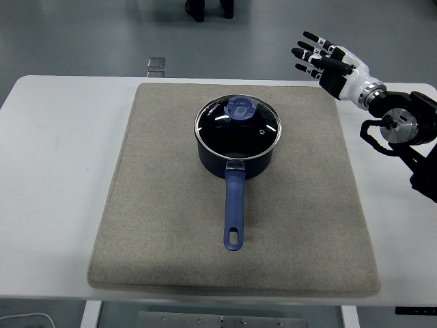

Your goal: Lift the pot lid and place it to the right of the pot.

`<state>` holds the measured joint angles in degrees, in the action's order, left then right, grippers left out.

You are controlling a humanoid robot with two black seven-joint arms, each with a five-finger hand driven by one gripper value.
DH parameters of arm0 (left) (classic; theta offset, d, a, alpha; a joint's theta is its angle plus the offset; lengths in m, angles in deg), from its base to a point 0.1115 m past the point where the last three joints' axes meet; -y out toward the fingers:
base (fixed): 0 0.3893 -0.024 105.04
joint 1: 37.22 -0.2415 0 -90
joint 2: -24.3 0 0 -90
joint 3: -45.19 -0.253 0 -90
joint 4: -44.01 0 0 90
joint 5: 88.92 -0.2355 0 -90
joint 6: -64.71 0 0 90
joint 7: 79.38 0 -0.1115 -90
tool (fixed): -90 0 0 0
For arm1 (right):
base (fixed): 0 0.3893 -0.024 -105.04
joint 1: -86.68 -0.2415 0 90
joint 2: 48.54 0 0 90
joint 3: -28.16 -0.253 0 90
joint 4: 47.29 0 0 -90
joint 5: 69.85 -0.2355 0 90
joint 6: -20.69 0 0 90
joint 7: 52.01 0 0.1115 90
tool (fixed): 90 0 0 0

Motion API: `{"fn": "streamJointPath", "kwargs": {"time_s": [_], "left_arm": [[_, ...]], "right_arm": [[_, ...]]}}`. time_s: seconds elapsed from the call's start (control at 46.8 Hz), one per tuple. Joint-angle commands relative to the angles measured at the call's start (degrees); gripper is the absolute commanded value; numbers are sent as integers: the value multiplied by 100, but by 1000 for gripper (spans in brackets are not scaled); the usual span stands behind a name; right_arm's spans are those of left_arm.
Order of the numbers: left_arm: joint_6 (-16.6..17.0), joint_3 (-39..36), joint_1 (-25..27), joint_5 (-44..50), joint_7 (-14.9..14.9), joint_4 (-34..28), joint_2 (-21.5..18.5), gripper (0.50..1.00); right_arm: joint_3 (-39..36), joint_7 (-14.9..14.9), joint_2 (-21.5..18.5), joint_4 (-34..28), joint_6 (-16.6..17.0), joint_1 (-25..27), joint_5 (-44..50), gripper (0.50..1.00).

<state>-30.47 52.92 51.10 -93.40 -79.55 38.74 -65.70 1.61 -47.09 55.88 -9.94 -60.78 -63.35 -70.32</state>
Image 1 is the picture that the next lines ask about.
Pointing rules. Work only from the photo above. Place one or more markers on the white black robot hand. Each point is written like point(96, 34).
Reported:
point(355, 80)

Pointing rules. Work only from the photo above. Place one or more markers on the glass lid with blue knob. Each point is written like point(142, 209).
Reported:
point(240, 109)

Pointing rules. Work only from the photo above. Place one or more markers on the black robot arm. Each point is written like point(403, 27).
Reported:
point(423, 112)

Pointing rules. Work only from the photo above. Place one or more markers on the person's leg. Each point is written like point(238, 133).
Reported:
point(227, 8)
point(195, 9)

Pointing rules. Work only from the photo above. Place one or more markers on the small metal floor cover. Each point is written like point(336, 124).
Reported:
point(155, 74)

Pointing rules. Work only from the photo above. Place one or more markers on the white table leg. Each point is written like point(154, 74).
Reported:
point(90, 316)
point(351, 317)

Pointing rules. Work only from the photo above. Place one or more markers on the black table control panel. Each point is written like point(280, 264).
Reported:
point(416, 310)

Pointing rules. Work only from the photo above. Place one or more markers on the beige fabric mat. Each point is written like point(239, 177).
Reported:
point(153, 222)

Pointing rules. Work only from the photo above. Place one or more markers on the grey metal plate with screws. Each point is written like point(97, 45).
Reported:
point(222, 321)

